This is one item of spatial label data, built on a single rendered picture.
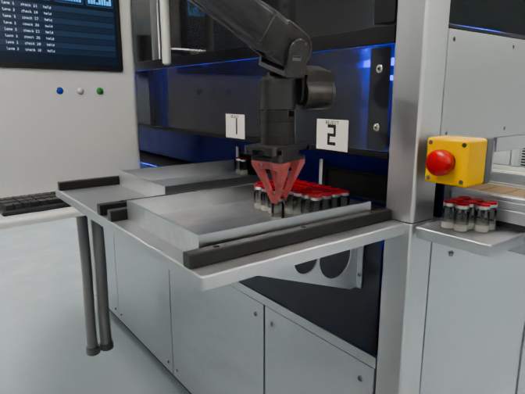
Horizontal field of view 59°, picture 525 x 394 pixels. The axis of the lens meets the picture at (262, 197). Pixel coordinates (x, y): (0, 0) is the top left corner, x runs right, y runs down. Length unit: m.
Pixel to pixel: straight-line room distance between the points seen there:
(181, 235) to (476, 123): 0.58
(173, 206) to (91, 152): 0.70
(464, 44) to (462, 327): 0.56
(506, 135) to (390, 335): 0.46
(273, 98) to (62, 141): 0.90
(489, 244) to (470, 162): 0.12
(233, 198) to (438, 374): 0.55
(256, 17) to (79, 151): 0.96
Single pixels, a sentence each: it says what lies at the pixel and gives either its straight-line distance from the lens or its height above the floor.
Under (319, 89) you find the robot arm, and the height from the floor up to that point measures 1.10.
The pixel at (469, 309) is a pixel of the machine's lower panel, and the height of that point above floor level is 0.66.
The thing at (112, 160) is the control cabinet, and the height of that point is 0.89.
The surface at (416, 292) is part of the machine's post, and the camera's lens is 0.89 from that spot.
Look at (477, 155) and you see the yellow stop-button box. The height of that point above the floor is 1.01.
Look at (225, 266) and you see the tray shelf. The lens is 0.61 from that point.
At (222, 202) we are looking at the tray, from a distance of 0.93.
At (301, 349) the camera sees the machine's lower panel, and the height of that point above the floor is 0.52.
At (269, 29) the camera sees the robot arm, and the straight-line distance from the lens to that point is 0.69.
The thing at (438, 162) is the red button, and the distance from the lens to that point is 0.74.
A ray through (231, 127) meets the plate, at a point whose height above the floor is 1.02.
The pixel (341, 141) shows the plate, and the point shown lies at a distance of 0.91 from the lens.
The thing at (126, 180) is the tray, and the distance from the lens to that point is 1.16.
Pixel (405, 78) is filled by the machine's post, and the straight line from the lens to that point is 0.82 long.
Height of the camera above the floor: 1.09
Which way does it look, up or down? 12 degrees down
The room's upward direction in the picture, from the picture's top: straight up
